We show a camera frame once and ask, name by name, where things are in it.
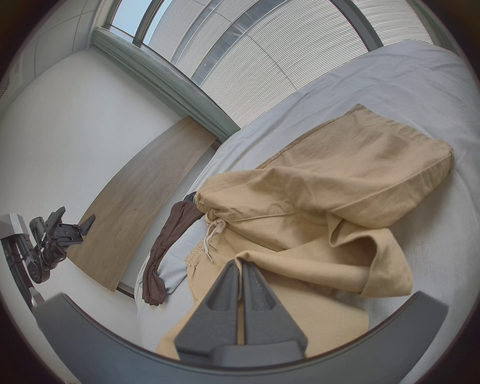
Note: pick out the grey-green curtain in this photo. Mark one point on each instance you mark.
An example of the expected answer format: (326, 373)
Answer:
(168, 82)

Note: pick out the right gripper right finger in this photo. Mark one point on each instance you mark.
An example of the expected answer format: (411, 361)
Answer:
(270, 326)

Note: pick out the bed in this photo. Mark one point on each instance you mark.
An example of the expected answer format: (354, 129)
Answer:
(375, 93)

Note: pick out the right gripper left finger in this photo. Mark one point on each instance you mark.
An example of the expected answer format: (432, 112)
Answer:
(221, 322)

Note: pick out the brown garment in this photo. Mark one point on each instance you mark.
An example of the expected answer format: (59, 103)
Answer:
(180, 221)

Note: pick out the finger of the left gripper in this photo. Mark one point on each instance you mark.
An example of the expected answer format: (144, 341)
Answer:
(87, 226)
(57, 217)

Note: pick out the black garment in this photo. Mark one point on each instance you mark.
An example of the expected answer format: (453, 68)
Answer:
(190, 197)

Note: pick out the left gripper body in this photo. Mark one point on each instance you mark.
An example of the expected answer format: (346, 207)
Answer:
(67, 234)

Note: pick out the window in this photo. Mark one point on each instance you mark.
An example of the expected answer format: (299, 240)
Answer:
(262, 56)

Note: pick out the pale blue garment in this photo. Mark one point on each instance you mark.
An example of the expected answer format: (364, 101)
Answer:
(172, 270)

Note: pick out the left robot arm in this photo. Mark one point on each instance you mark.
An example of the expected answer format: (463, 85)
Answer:
(37, 270)

